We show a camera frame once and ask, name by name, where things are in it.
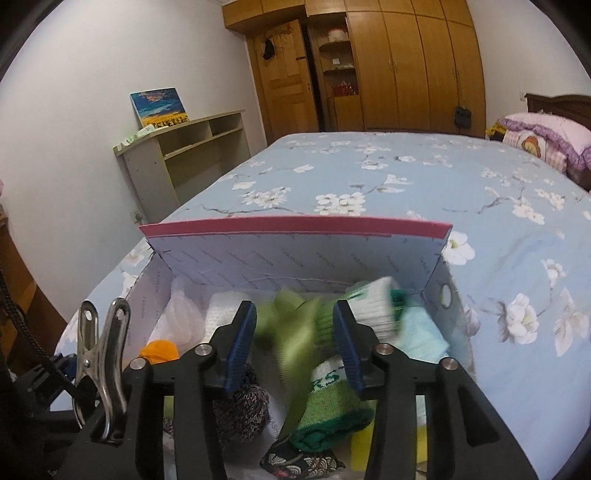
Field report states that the green packet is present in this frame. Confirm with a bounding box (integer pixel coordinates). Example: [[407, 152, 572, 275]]
[[115, 127, 155, 151]]

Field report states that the beige open shelf unit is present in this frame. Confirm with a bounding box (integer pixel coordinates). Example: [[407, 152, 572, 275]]
[[114, 109, 252, 227]]

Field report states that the black scale-patterned pouch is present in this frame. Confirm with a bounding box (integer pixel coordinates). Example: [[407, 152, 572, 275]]
[[259, 438, 348, 480]]

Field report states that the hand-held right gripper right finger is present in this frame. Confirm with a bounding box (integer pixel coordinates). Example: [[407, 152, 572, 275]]
[[332, 299, 539, 480]]

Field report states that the landscape painting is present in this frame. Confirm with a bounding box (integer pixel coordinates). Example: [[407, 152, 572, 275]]
[[130, 87, 191, 128]]

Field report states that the green satin ribbon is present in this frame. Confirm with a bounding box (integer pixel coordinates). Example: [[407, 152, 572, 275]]
[[254, 290, 326, 384]]

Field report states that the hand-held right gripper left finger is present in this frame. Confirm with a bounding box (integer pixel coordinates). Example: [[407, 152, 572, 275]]
[[65, 301, 257, 480]]

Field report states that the wooden door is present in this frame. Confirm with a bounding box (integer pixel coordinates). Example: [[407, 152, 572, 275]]
[[246, 18, 320, 145]]

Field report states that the clear plastic bag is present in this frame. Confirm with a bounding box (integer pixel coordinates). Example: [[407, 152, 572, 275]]
[[157, 276, 211, 344]]

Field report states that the orange mesh bag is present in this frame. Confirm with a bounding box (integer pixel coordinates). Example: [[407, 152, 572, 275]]
[[137, 340, 182, 366]]

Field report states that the checked cartoon pillow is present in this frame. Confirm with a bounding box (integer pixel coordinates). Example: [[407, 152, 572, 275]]
[[502, 129, 568, 171]]

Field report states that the pink cardboard box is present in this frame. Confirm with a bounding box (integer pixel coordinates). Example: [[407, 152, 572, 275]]
[[124, 217, 477, 480]]

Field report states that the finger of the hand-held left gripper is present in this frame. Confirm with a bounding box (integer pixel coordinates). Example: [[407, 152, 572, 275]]
[[52, 353, 78, 386]]

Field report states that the blue floral bedsheet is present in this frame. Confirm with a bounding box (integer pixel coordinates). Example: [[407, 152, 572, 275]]
[[55, 131, 591, 480]]

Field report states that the wooden wardrobe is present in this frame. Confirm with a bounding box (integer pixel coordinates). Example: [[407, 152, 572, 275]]
[[222, 0, 488, 137]]

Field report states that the black braided cable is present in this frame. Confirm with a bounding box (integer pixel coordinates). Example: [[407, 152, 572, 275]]
[[0, 268, 77, 402]]

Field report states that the purple frilled pillow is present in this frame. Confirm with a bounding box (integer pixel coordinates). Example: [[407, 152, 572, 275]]
[[498, 112, 591, 172]]

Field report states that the purple knit sock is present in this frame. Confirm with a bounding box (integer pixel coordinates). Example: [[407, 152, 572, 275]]
[[212, 362, 271, 448]]

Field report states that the white towel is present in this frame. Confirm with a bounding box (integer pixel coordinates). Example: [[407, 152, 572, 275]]
[[203, 290, 259, 347]]

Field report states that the green and white sock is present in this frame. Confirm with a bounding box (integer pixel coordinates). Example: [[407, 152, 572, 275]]
[[316, 276, 419, 344], [288, 357, 376, 452]]

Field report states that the yellow foam sponge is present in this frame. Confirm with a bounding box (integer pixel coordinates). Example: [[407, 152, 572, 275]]
[[350, 415, 432, 472]]

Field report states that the light blue cloth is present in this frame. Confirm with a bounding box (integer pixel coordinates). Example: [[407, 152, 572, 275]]
[[396, 305, 452, 365]]

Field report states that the brown wooden furniture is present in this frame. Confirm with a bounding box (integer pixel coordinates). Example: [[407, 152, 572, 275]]
[[0, 203, 68, 370]]

